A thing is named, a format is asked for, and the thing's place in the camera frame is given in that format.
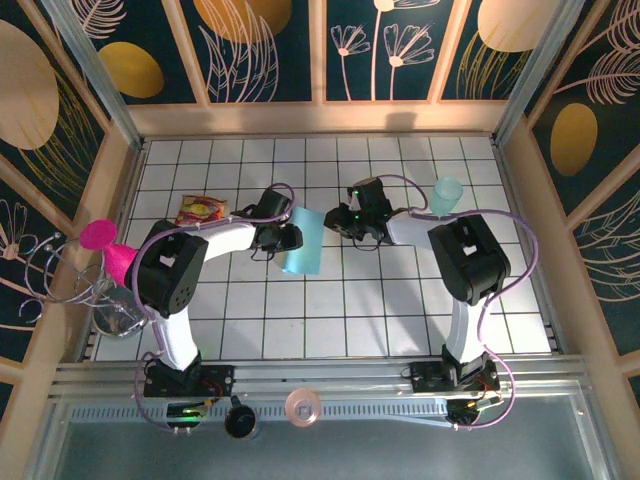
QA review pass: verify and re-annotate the chrome wire glass rack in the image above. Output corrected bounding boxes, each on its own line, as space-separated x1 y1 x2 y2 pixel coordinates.
19 232 151 340

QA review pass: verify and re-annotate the light blue cloth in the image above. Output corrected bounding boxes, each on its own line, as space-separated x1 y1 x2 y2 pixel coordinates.
279 205 325 275

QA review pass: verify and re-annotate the black controller board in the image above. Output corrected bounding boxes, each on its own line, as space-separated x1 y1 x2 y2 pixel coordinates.
446 394 504 426
166 399 214 432

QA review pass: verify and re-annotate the translucent teal plastic cup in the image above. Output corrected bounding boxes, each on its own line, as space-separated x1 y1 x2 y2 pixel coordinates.
429 178 464 220

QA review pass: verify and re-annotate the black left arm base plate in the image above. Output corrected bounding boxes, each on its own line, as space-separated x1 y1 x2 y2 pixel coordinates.
143 362 236 399

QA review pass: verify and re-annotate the perforated metal strip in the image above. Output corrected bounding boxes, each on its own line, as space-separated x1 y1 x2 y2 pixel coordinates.
67 403 451 424

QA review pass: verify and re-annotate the red yellow snack packet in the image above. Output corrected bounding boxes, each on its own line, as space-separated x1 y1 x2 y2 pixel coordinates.
174 194 227 226

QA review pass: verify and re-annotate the aluminium frame rail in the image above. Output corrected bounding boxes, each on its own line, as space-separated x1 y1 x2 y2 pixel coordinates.
47 353 596 401

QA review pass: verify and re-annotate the translucent pink cup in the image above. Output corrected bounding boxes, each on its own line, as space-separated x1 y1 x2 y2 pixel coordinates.
284 387 322 429

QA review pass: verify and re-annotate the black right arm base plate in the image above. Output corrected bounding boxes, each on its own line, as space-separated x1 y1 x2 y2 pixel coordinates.
409 359 501 396

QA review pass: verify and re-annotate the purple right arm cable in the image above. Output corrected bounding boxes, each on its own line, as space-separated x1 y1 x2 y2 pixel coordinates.
377 173 541 432

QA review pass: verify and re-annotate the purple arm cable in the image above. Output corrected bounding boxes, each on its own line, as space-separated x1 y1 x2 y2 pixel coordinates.
132 182 296 434
377 173 541 432

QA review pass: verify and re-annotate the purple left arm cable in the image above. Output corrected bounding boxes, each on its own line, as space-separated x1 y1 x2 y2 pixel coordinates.
132 182 296 434

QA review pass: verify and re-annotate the aluminium corner post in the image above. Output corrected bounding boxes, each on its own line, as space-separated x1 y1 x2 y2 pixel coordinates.
39 0 146 151
491 0 590 146

